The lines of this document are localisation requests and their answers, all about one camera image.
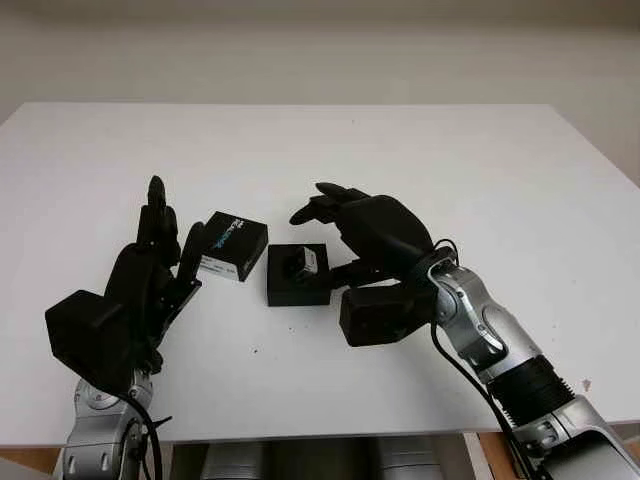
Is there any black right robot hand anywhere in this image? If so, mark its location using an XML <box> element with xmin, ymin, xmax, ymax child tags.
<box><xmin>288</xmin><ymin>181</ymin><xmax>436</xmax><ymax>290</ymax></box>

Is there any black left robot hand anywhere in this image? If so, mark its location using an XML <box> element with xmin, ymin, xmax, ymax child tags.
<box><xmin>102</xmin><ymin>174</ymin><xmax>206</xmax><ymax>374</ymax></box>

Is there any small silver cube camera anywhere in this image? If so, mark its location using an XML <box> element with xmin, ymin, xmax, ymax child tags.
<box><xmin>284</xmin><ymin>244</ymin><xmax>320</xmax><ymax>276</ymax></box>

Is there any black RealSense box lid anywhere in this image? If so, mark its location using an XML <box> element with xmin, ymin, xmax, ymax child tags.
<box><xmin>197</xmin><ymin>210</ymin><xmax>270</xmax><ymax>283</ymax></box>

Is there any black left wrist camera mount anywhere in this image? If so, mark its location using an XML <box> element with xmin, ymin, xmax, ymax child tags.
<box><xmin>44</xmin><ymin>289</ymin><xmax>137</xmax><ymax>397</ymax></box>

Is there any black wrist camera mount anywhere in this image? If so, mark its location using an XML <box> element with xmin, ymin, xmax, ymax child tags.
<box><xmin>44</xmin><ymin>289</ymin><xmax>137</xmax><ymax>397</ymax></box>
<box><xmin>339</xmin><ymin>283</ymin><xmax>437</xmax><ymax>348</ymax></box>

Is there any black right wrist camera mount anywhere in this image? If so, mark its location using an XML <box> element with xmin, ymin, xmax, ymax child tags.
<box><xmin>339</xmin><ymin>283</ymin><xmax>437</xmax><ymax>348</ymax></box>

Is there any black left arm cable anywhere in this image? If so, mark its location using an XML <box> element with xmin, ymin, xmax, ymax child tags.
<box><xmin>119</xmin><ymin>393</ymin><xmax>174</xmax><ymax>480</ymax></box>

